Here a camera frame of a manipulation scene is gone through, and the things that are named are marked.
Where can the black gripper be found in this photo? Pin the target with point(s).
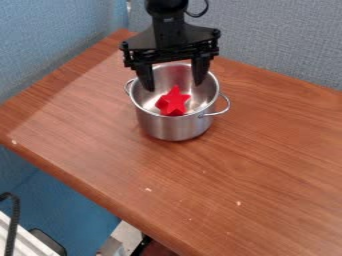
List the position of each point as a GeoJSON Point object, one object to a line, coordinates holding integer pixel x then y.
{"type": "Point", "coordinates": [169, 40]}

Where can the red star-shaped block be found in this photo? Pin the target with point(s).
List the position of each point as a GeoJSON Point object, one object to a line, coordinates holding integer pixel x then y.
{"type": "Point", "coordinates": [171, 103]}

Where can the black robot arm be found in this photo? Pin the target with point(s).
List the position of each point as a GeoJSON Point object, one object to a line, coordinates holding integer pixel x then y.
{"type": "Point", "coordinates": [163, 8]}

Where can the metal pot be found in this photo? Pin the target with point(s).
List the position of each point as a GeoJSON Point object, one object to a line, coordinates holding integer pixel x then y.
{"type": "Point", "coordinates": [207, 103]}

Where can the white ribbed box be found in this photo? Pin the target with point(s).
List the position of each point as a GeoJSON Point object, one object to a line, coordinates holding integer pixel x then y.
{"type": "Point", "coordinates": [30, 242]}

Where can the black table leg bracket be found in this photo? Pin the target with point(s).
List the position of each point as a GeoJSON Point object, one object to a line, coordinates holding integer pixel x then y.
{"type": "Point", "coordinates": [141, 245]}

